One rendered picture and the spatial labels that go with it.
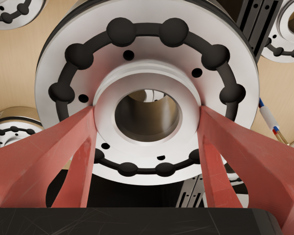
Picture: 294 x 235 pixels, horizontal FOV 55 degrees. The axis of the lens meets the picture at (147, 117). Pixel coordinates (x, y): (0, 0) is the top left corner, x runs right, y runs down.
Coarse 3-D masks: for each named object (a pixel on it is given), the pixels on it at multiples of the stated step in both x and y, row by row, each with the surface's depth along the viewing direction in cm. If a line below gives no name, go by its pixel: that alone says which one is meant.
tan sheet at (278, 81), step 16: (272, 64) 35; (288, 64) 35; (272, 80) 37; (288, 80) 37; (272, 96) 38; (288, 96) 38; (272, 112) 40; (288, 112) 40; (256, 128) 42; (288, 128) 42
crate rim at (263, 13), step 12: (264, 0) 21; (276, 0) 21; (264, 12) 21; (276, 12) 21; (264, 24) 22; (252, 36) 22; (264, 36) 22; (252, 48) 23; (192, 192) 35; (192, 204) 36
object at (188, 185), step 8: (240, 0) 21; (248, 0) 21; (256, 0) 21; (240, 8) 21; (248, 8) 22; (256, 8) 21; (240, 16) 21; (248, 16) 21; (256, 16) 21; (240, 24) 22; (248, 24) 22; (248, 32) 22; (184, 184) 34; (192, 184) 34; (184, 192) 37; (176, 200) 36; (184, 200) 36
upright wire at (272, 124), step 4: (260, 100) 14; (260, 104) 13; (264, 104) 13; (260, 108) 13; (264, 108) 13; (268, 108) 13; (260, 112) 13; (264, 112) 13; (268, 112) 13; (264, 116) 13; (268, 116) 12; (272, 116) 12; (268, 120) 12; (272, 120) 12; (268, 124) 12; (272, 124) 12; (276, 124) 12; (272, 128) 12; (276, 128) 12; (276, 132) 12; (276, 136) 12; (280, 136) 11; (280, 140) 11; (284, 140) 11; (288, 144) 11
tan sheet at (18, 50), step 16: (64, 0) 30; (48, 16) 31; (0, 32) 32; (16, 32) 32; (32, 32) 32; (48, 32) 32; (0, 48) 33; (16, 48) 33; (32, 48) 33; (0, 64) 34; (16, 64) 34; (32, 64) 34; (0, 80) 36; (16, 80) 36; (32, 80) 36; (0, 96) 37; (16, 96) 37; (32, 96) 37
